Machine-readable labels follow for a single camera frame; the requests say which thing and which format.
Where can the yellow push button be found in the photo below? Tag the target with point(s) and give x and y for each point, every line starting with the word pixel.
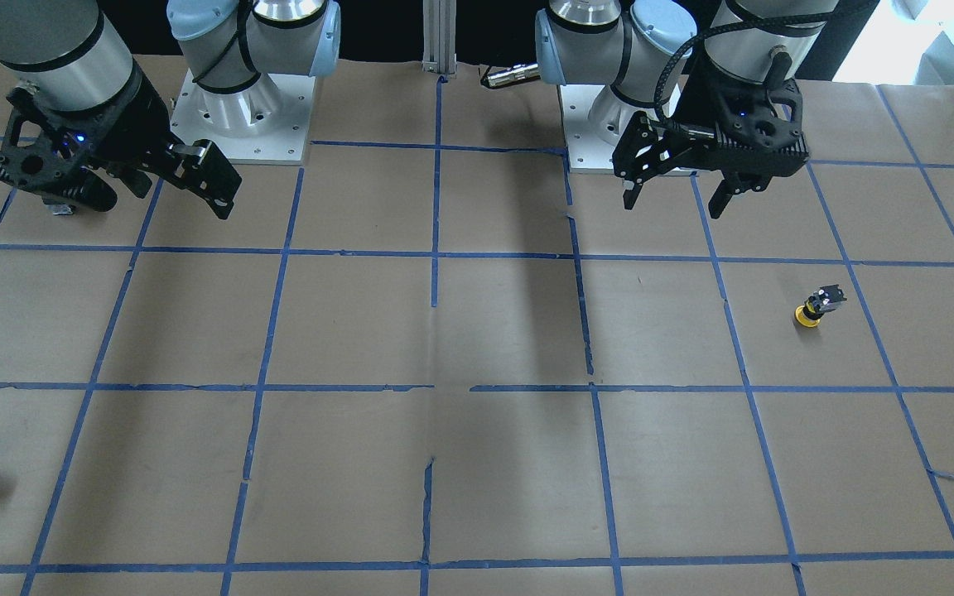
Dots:
pixel 821 302

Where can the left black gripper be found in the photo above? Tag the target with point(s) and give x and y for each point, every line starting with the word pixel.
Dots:
pixel 699 103

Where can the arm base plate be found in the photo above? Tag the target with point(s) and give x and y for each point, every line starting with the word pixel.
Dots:
pixel 266 124
pixel 593 119

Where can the aluminium frame post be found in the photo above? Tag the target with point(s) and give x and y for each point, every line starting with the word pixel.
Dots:
pixel 439 33

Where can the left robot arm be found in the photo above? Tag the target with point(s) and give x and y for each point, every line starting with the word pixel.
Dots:
pixel 645 91

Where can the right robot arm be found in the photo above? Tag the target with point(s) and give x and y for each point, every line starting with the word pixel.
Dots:
pixel 71 55

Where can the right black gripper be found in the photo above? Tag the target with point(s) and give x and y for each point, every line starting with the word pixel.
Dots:
pixel 125 124

